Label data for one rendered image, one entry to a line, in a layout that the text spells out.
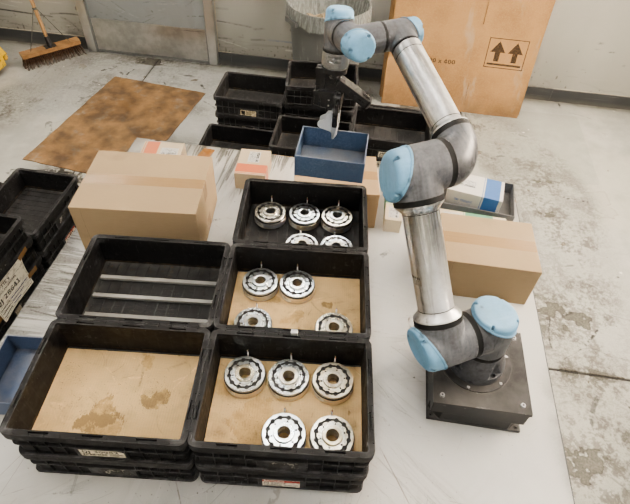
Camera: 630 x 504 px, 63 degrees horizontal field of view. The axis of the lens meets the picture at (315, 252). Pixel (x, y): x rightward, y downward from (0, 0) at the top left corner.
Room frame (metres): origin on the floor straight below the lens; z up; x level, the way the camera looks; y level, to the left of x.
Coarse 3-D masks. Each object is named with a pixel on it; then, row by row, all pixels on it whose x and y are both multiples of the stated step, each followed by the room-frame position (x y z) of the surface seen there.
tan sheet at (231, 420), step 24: (216, 384) 0.63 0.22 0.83; (360, 384) 0.65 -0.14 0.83; (216, 408) 0.56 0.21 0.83; (240, 408) 0.57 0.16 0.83; (264, 408) 0.57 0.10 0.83; (288, 408) 0.57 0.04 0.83; (312, 408) 0.58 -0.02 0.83; (336, 408) 0.58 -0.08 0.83; (360, 408) 0.59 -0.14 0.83; (216, 432) 0.50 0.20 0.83; (240, 432) 0.51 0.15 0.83; (360, 432) 0.52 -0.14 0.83
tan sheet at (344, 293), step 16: (240, 272) 1.00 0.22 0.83; (240, 288) 0.94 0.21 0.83; (320, 288) 0.96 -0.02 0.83; (336, 288) 0.96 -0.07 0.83; (352, 288) 0.96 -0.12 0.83; (240, 304) 0.88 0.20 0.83; (272, 304) 0.89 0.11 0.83; (288, 304) 0.89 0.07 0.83; (304, 304) 0.89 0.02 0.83; (320, 304) 0.90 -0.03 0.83; (336, 304) 0.90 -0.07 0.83; (352, 304) 0.90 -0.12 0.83; (272, 320) 0.83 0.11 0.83; (288, 320) 0.83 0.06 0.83; (304, 320) 0.84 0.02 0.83; (352, 320) 0.85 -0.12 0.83
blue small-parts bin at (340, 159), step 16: (304, 128) 1.32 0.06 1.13; (320, 128) 1.32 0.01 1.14; (304, 144) 1.32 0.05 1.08; (320, 144) 1.32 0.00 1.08; (336, 144) 1.31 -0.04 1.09; (352, 144) 1.31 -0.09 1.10; (304, 160) 1.17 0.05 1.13; (320, 160) 1.17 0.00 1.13; (336, 160) 1.17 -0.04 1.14; (352, 160) 1.26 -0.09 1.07; (320, 176) 1.17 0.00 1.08; (336, 176) 1.17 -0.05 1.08; (352, 176) 1.16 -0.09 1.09
